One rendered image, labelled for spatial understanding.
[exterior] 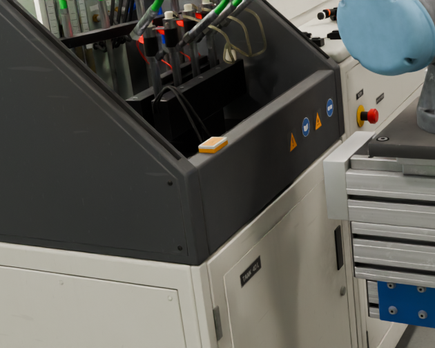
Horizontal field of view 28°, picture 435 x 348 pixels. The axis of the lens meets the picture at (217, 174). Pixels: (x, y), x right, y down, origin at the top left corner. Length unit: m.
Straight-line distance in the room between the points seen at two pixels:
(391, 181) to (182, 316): 0.47
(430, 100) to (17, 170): 0.74
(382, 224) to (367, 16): 0.34
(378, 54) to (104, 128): 0.55
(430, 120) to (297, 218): 0.66
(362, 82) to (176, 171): 0.84
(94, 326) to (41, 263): 0.15
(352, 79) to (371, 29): 1.03
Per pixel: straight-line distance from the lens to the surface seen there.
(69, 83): 1.42
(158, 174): 1.38
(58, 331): 1.67
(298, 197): 1.76
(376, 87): 2.20
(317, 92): 1.83
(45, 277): 1.63
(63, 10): 1.84
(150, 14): 1.57
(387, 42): 1.00
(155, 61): 1.73
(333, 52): 1.96
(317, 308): 1.91
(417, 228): 1.21
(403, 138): 1.14
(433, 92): 1.17
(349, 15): 1.02
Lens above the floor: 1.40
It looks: 20 degrees down
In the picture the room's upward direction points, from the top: 7 degrees counter-clockwise
